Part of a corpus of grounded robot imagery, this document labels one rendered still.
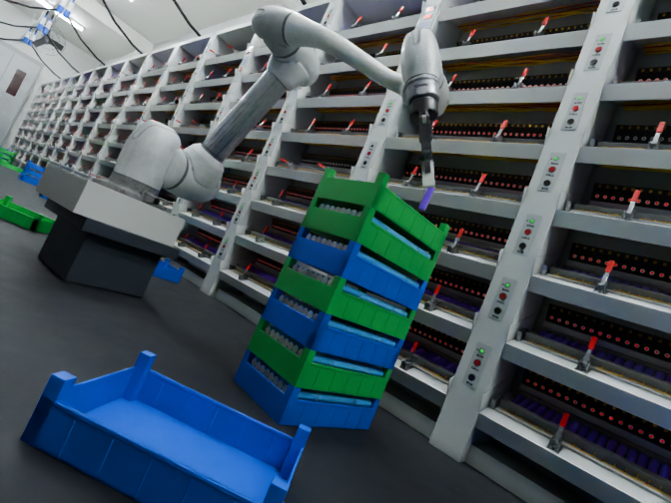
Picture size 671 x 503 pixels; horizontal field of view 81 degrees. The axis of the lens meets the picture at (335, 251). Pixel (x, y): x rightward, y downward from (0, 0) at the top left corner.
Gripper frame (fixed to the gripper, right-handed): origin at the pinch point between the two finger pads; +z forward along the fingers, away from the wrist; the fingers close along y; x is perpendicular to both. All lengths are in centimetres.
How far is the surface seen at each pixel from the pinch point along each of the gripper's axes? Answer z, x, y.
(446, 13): -88, 12, -48
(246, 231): -13, -93, -81
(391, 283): 27.9, -10.0, 5.4
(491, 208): 2.1, 18.4, -27.2
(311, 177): -31, -52, -64
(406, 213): 12.3, -5.3, 9.6
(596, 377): 50, 35, -11
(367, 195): 10.2, -12.8, 18.4
